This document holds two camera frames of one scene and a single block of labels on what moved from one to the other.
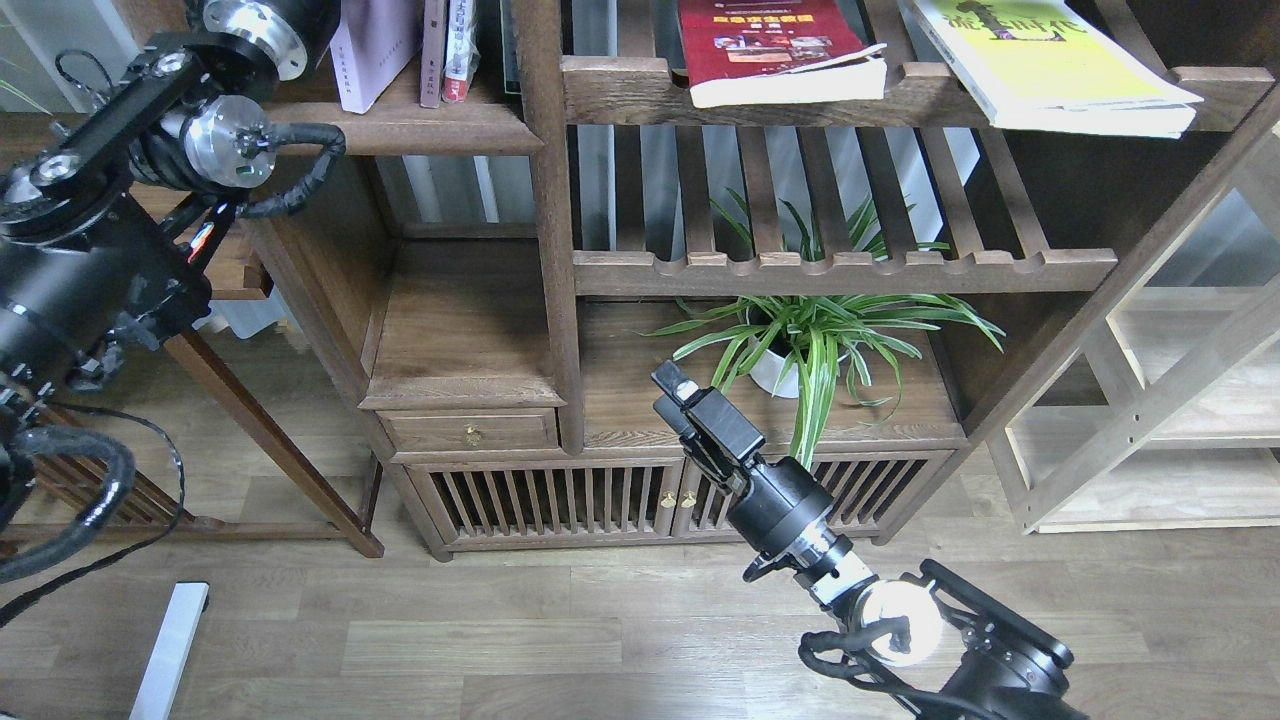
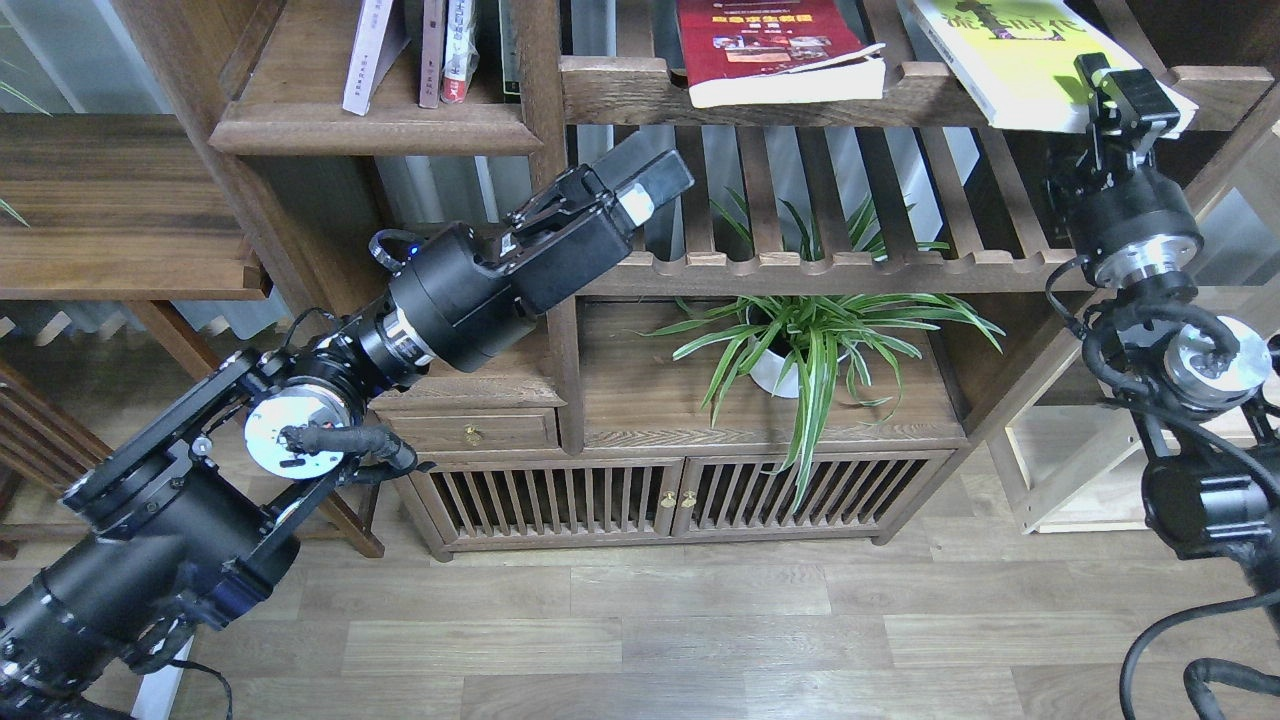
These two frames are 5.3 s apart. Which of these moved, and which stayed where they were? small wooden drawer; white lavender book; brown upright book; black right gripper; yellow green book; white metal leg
Moved: black right gripper; white lavender book
Stayed: yellow green book; brown upright book; small wooden drawer; white metal leg
